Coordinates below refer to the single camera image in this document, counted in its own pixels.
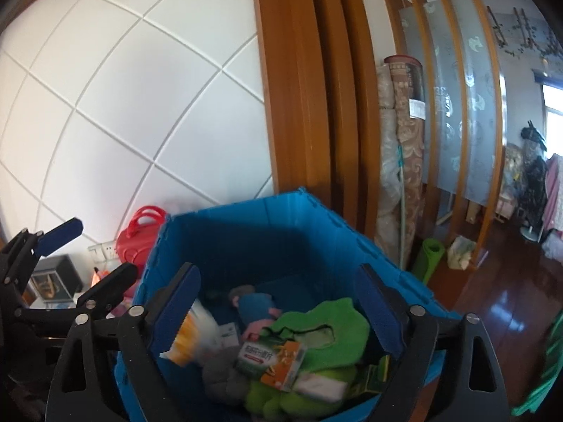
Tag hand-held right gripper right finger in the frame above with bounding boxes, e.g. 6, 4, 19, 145
355, 264, 511, 422

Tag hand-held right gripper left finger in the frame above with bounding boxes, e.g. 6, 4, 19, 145
45, 262, 202, 422

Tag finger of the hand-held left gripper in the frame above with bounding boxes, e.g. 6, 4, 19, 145
18, 263, 138, 322
0, 217, 84, 308

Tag yellow white packet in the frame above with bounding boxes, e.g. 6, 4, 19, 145
159, 300, 221, 367

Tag green frog plush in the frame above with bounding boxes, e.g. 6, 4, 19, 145
244, 298, 371, 420

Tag small white box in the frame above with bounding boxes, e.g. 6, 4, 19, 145
219, 322, 240, 348

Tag blue pig plush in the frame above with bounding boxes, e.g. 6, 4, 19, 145
229, 285, 282, 339

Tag grey plush toy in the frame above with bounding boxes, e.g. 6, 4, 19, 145
202, 347, 253, 405

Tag blue plastic crate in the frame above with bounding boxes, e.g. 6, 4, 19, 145
113, 187, 462, 422

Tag green orange medicine box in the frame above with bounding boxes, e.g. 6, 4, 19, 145
233, 335, 308, 393

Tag red carry case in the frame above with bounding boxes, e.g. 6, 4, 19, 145
115, 205, 169, 279

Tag green yoga mat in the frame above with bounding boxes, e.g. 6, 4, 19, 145
411, 238, 446, 284

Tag teal mop pole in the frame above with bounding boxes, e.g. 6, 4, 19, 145
397, 145, 407, 271

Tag rolled patterned carpets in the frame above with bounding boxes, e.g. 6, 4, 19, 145
376, 55, 426, 269

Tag green cloth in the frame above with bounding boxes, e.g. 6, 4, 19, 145
512, 316, 563, 416

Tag pink hanging garment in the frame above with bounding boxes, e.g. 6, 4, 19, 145
541, 154, 563, 260

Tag wooden glass partition screen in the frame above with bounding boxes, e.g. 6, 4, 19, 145
373, 0, 506, 269

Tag bright window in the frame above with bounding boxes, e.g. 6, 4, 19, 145
534, 70, 563, 119

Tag hanging vine decoration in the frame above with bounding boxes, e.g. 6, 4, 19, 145
486, 6, 563, 60

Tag white wall socket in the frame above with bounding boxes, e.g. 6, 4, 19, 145
88, 241, 119, 261

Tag wooden wall pilaster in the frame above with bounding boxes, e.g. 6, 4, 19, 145
251, 0, 381, 234

